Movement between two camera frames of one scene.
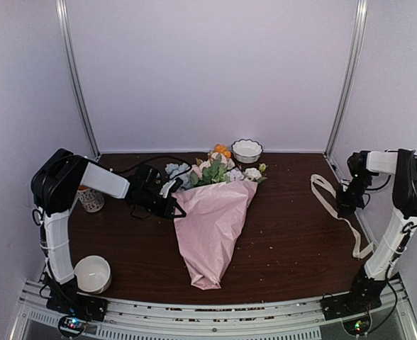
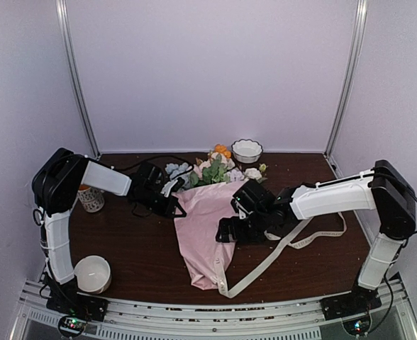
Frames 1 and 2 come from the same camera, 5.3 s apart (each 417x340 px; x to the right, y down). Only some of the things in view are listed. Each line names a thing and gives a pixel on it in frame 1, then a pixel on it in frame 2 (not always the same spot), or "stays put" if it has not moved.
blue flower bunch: x=173 y=169 stays put
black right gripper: x=346 y=207 -> x=237 y=232
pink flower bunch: x=213 y=170 stays put
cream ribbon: x=333 y=210 -> x=284 y=244
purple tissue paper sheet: x=208 y=219 stays put
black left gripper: x=168 y=208 stays put
